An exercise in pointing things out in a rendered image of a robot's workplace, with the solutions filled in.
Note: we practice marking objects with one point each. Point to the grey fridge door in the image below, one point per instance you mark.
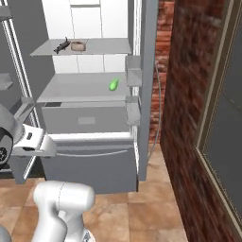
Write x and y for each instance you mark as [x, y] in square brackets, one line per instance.
[148, 94]
[28, 63]

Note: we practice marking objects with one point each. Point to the grey freezer drawer front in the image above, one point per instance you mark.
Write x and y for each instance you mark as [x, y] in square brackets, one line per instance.
[94, 173]

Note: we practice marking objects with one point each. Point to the grey glass fridge shelf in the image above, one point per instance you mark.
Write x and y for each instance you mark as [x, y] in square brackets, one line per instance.
[100, 46]
[78, 86]

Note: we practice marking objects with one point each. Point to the dark panel with beige frame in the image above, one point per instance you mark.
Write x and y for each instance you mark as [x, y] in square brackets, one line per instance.
[223, 110]

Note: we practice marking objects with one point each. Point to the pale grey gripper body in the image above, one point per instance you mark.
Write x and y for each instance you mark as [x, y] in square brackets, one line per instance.
[48, 148]

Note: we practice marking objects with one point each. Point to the grey crisper drawer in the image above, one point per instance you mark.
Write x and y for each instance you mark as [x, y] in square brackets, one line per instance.
[94, 121]

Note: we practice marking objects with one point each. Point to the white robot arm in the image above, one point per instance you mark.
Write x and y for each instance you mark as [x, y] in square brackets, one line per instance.
[63, 201]

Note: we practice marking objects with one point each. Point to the dark grey fish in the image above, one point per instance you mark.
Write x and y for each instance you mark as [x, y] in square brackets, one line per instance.
[61, 46]

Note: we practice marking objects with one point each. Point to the grey door bin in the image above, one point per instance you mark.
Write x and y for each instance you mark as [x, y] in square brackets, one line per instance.
[4, 81]
[24, 108]
[134, 71]
[133, 112]

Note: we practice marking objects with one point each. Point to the grey left fridge door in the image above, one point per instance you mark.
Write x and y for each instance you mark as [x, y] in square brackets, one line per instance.
[28, 63]

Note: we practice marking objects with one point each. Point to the grey open fridge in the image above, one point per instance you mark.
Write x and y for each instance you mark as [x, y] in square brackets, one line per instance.
[94, 119]

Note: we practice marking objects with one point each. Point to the brown steak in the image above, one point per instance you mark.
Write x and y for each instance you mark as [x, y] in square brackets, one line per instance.
[78, 46]

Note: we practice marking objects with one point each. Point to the grey right fridge door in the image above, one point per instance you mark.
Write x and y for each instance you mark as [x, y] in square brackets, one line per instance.
[148, 94]

